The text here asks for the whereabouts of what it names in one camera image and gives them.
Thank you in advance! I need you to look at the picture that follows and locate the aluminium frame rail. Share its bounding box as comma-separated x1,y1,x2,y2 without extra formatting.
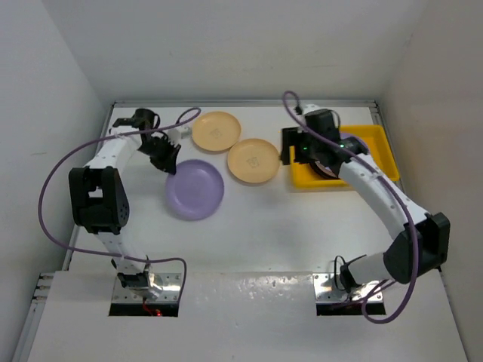
11,98,433,362

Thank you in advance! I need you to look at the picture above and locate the purple plate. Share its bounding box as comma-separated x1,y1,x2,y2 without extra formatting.
340,132,369,150
165,159,225,221

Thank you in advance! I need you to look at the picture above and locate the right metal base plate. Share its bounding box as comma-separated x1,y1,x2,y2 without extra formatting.
312,272,383,306

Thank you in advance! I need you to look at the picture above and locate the far orange plate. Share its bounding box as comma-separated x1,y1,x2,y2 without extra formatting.
192,111,242,152

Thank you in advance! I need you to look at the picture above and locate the near orange plate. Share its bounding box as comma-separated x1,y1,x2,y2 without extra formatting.
227,138,281,184

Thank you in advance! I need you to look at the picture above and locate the metal base plate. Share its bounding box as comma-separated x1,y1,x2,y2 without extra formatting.
312,272,383,306
111,271,182,304

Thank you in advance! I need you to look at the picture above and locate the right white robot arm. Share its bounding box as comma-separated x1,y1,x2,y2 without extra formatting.
281,104,451,293

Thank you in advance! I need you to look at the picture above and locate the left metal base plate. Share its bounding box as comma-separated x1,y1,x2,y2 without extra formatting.
111,271,182,304

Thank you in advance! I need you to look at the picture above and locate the steel rimmed plate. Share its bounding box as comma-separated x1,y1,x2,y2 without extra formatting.
309,161,338,179

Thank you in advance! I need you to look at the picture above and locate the orange plate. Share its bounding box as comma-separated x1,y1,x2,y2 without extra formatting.
227,138,281,184
192,111,242,152

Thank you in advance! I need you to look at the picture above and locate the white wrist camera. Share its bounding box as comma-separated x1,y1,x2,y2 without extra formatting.
300,104,321,116
168,126,192,140

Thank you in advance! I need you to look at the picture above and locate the yellow plastic bin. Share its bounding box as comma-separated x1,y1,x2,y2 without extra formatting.
288,125,400,189

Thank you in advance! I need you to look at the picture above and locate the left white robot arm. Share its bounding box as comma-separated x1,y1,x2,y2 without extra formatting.
69,109,180,300

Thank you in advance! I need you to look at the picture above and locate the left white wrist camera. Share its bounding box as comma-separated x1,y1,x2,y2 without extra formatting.
168,126,192,140

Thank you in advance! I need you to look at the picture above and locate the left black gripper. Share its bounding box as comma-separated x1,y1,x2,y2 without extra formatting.
138,136,182,175

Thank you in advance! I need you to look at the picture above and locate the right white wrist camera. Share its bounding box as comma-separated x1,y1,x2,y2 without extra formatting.
300,104,321,116

